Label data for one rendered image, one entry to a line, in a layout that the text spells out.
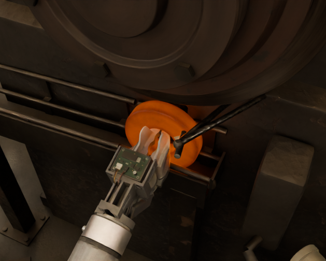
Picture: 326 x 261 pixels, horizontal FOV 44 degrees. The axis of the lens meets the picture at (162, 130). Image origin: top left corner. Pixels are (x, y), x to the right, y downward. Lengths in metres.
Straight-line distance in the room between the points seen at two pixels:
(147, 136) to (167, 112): 0.06
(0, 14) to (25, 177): 0.92
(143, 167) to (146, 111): 0.12
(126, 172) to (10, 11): 0.45
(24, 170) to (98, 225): 1.11
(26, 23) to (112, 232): 0.47
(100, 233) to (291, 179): 0.32
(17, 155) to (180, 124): 1.18
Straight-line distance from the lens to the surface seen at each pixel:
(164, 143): 0.74
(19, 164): 1.77
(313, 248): 0.75
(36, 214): 1.60
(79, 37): 0.53
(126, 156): 0.68
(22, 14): 0.92
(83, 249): 0.66
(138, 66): 0.50
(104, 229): 0.66
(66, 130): 0.87
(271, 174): 0.68
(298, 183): 0.68
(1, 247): 1.58
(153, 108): 0.73
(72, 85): 0.89
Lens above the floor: 1.33
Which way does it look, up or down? 48 degrees down
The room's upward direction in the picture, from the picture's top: straight up
